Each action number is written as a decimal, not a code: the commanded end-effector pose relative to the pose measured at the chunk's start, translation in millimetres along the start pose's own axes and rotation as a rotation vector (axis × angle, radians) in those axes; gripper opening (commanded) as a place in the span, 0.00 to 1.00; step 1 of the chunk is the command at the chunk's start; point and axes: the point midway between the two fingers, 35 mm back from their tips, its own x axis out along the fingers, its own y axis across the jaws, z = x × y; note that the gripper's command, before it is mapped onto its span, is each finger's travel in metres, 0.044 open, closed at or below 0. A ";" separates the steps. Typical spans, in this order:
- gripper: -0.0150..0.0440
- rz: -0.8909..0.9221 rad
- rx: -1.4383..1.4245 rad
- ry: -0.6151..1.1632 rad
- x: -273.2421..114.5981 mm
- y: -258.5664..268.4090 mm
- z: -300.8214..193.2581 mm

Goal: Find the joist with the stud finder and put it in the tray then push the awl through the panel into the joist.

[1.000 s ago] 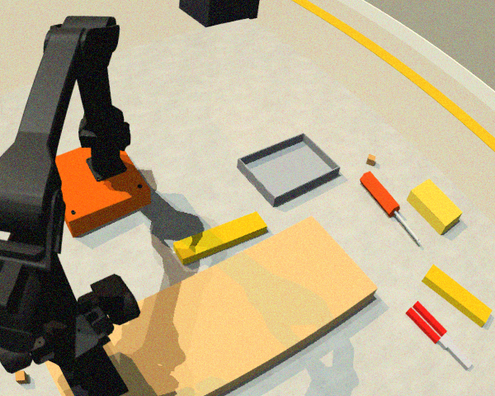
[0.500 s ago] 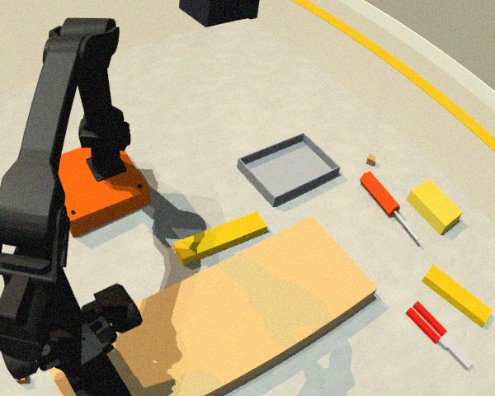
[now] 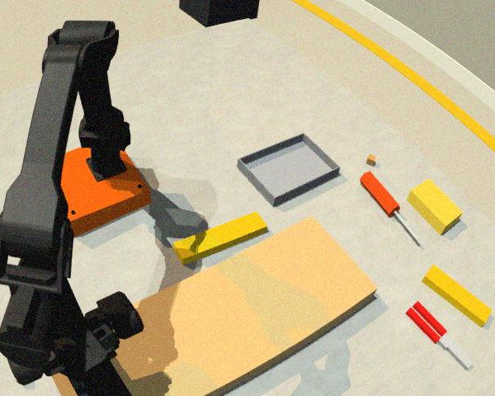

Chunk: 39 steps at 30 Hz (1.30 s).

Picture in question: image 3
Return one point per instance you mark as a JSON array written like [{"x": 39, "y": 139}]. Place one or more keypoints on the tan floor panel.
[{"x": 218, "y": 328}]

